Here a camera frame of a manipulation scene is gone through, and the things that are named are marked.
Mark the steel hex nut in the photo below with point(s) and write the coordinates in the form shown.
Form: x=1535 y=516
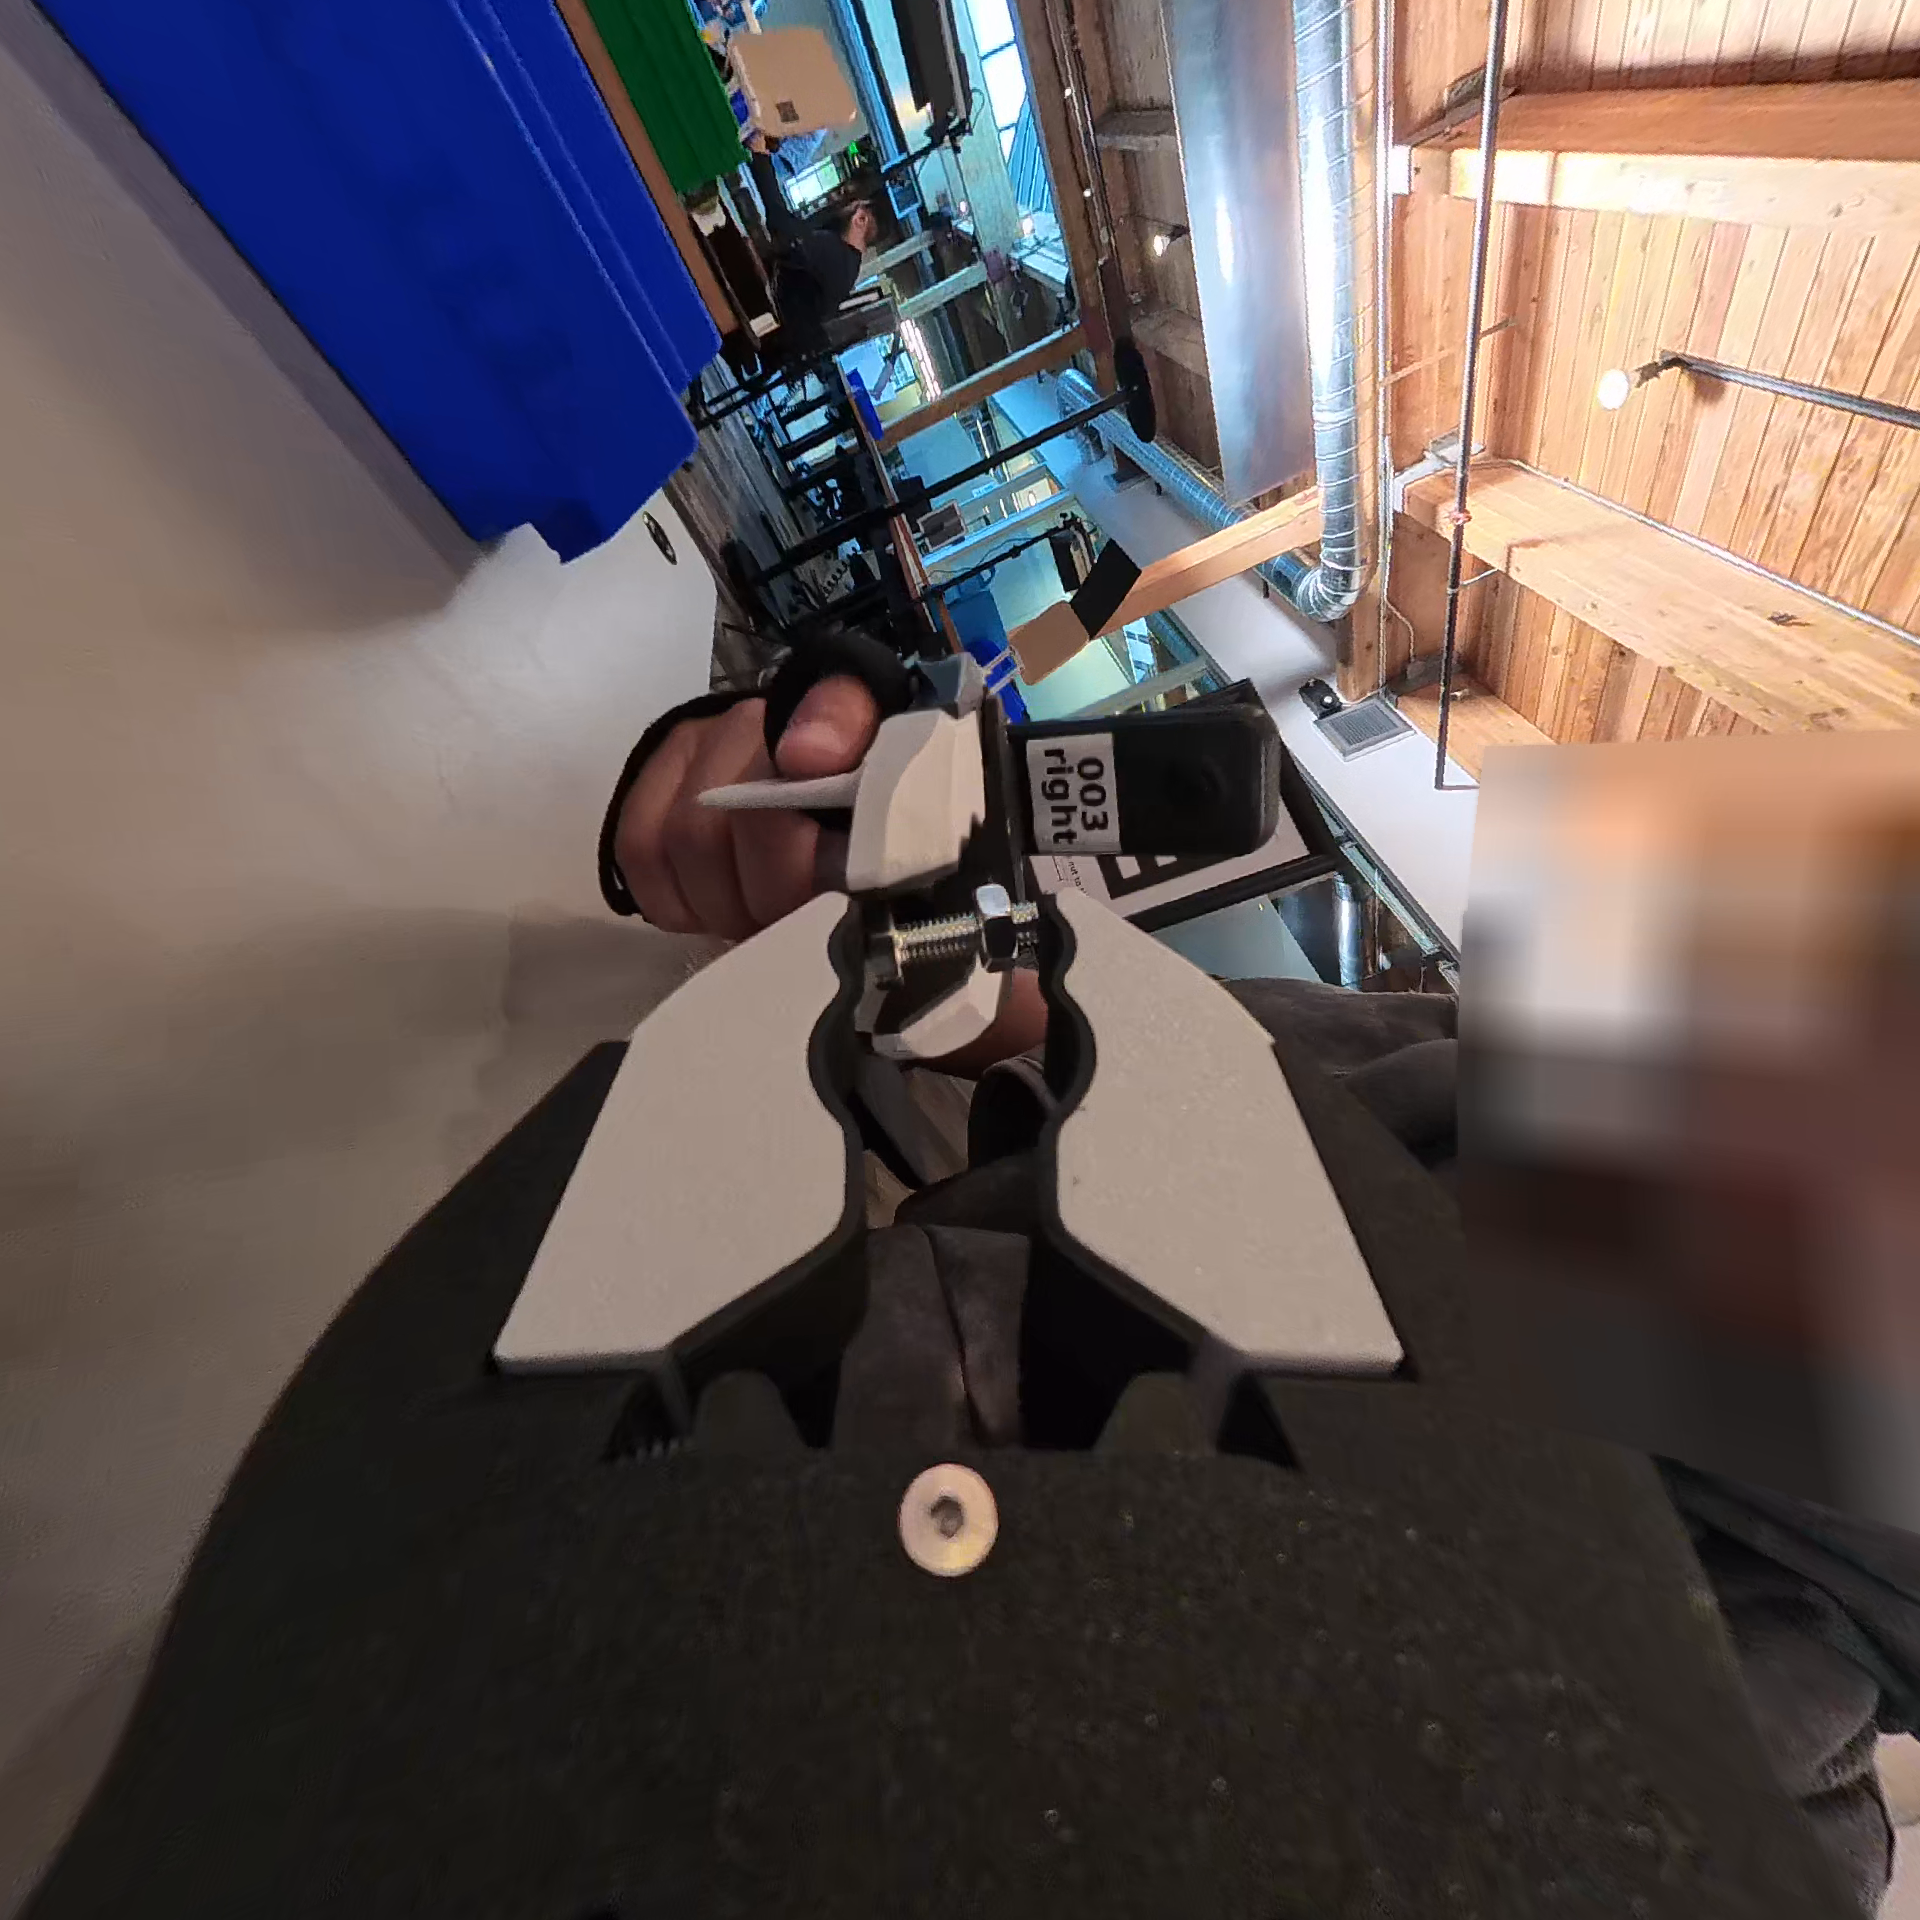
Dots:
x=995 y=927

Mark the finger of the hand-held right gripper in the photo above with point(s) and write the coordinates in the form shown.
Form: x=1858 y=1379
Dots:
x=923 y=796
x=931 y=1013

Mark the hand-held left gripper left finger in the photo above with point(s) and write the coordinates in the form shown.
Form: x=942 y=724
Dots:
x=692 y=1184

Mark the tan cardboard board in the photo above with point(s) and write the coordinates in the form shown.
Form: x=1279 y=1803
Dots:
x=791 y=79

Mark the corrugated silver duct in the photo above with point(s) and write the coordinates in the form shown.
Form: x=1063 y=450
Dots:
x=1335 y=299

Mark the steel hex bolt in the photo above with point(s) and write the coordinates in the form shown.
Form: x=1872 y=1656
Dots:
x=931 y=941

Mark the black light stand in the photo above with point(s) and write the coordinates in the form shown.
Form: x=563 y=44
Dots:
x=1020 y=427

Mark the person's right hand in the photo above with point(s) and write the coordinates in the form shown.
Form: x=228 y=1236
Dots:
x=722 y=856

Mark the black framed marker sign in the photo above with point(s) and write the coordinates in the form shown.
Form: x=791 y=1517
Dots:
x=1202 y=884

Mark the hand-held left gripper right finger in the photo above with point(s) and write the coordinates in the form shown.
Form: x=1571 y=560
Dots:
x=1214 y=1184

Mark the blue plastic bin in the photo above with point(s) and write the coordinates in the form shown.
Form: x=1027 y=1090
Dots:
x=421 y=255

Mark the green plastic bin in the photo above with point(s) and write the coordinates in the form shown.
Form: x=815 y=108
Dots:
x=668 y=76

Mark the tan and black board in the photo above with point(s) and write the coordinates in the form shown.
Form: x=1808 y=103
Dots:
x=1072 y=621

